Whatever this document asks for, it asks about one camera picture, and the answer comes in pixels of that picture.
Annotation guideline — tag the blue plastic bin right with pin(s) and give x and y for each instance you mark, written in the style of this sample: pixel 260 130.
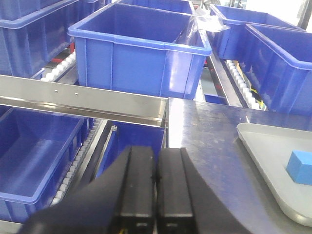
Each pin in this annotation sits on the blue plastic bin right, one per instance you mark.
pixel 278 63

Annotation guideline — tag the clear plastic bag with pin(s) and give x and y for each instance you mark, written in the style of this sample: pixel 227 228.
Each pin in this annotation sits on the clear plastic bag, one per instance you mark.
pixel 203 23

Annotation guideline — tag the blue bin behind right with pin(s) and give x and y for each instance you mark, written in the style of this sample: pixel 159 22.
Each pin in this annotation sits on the blue bin behind right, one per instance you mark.
pixel 228 44

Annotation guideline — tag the white roller track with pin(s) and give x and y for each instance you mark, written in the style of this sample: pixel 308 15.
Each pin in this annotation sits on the white roller track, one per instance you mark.
pixel 61 69
pixel 242 85
pixel 76 163

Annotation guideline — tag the blue plastic bin centre-left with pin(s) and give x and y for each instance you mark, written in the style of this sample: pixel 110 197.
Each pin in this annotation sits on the blue plastic bin centre-left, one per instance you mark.
pixel 140 50

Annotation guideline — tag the lower white roller track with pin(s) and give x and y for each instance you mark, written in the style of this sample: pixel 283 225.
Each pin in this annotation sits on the lower white roller track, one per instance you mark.
pixel 76 163

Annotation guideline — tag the blue bin shelf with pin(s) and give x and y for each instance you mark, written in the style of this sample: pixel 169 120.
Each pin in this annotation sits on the blue bin shelf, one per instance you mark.
pixel 36 151
pixel 123 135

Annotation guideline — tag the blue plastic bin far left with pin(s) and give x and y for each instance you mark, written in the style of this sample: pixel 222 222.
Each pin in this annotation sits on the blue plastic bin far left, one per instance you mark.
pixel 29 43

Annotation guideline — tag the white roller track right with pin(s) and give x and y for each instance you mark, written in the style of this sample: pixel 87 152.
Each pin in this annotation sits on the white roller track right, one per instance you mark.
pixel 242 85

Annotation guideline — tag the grey metal tray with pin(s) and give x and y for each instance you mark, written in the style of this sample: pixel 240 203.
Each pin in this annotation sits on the grey metal tray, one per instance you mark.
pixel 270 147

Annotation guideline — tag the blue foam cube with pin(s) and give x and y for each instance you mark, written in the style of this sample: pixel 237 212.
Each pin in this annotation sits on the blue foam cube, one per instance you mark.
pixel 299 167

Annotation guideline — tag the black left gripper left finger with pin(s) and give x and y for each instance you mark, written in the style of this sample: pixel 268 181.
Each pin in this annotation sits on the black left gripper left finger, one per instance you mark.
pixel 120 201

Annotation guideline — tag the blue bin lower shelf left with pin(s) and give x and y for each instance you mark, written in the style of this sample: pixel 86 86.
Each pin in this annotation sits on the blue bin lower shelf left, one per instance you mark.
pixel 36 151

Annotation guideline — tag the blue bin behind centre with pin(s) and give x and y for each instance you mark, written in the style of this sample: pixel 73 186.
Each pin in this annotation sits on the blue bin behind centre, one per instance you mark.
pixel 180 6

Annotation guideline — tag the blue bin lower shelf centre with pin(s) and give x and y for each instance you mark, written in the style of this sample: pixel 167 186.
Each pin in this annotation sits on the blue bin lower shelf centre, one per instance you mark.
pixel 123 135

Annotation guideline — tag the white roller track left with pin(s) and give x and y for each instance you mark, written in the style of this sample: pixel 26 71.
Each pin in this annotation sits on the white roller track left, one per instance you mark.
pixel 61 69

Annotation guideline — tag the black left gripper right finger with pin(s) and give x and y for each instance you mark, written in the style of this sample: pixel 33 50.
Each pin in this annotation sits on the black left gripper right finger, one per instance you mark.
pixel 187 203

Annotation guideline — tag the steel shelf front rail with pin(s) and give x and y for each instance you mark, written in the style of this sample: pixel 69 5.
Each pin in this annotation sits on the steel shelf front rail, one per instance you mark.
pixel 83 101

